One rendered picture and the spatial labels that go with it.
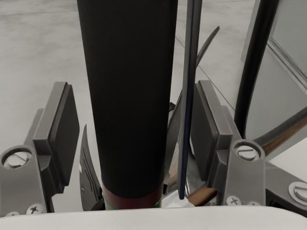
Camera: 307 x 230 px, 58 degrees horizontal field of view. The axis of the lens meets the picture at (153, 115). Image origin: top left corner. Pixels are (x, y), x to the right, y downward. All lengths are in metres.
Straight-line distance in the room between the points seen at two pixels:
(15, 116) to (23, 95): 0.32
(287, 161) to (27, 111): 2.42
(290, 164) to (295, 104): 0.79
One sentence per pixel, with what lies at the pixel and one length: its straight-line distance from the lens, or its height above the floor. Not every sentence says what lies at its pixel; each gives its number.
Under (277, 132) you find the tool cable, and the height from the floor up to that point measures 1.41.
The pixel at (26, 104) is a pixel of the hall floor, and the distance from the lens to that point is 2.84.
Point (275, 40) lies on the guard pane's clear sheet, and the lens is 1.57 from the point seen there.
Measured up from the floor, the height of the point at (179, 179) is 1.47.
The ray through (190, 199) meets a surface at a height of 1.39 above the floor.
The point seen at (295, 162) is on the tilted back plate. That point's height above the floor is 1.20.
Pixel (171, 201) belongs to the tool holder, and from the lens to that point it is 0.23.
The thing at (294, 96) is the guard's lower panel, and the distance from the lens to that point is 1.37.
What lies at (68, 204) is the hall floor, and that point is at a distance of 1.95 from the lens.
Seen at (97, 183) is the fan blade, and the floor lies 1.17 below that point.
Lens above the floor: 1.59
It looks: 39 degrees down
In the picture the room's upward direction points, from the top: 2 degrees clockwise
